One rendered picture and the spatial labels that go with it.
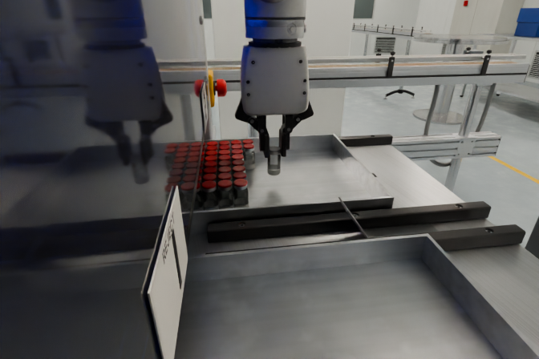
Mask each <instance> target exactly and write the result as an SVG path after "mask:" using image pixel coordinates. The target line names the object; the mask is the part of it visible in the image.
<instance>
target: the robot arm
mask: <svg viewBox="0 0 539 359"><path fill-rule="evenodd" d="M244 6H245V37H246V38H252V39H253V41H249V44H246V45H243V50H242V56H241V100H240V102H239V104H238V106H237V109H236V112H235V118H236V119H238V120H240V121H243V122H245V123H249V124H250V125H251V126H252V127H253V128H254V129H256V130H257V131H258V133H259V149H260V151H263V153H264V156H265V158H269V157H270V136H269V133H268V131H267V128H266V116H267V115H282V125H281V128H280V129H279V147H280V148H281V150H280V153H281V156H282V157H286V150H289V149H290V133H291V132H292V131H293V129H294V128H295V127H296V126H297V125H298V124H299V123H300V122H301V121H302V120H304V119H307V118H309V117H311V116H313V115H314V112H313V109H312V107H311V105H310V101H309V71H308V60H307V53H306V45H304V44H302V42H300V41H298V38H303V36H304V33H306V23H305V22H304V20H306V0H244ZM255 115H256V116H257V118H256V117H255Z"/></svg>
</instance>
